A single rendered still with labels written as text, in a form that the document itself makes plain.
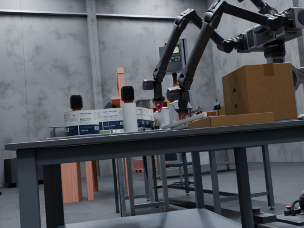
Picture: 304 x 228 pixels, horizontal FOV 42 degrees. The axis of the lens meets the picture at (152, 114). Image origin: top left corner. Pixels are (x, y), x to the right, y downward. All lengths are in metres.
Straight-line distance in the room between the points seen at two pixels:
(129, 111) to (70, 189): 4.53
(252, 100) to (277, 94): 0.13
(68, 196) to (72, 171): 0.41
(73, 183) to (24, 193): 5.47
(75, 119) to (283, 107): 1.12
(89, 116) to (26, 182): 0.97
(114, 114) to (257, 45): 1.06
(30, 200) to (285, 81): 1.25
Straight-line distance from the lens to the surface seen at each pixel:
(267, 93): 1.93
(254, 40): 2.79
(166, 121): 2.71
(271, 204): 4.61
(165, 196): 3.76
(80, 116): 2.29
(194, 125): 1.68
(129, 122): 2.46
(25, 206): 1.42
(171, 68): 2.75
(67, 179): 6.88
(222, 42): 2.77
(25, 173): 1.41
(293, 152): 12.78
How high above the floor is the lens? 0.77
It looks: 5 degrees up
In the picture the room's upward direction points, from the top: 5 degrees counter-clockwise
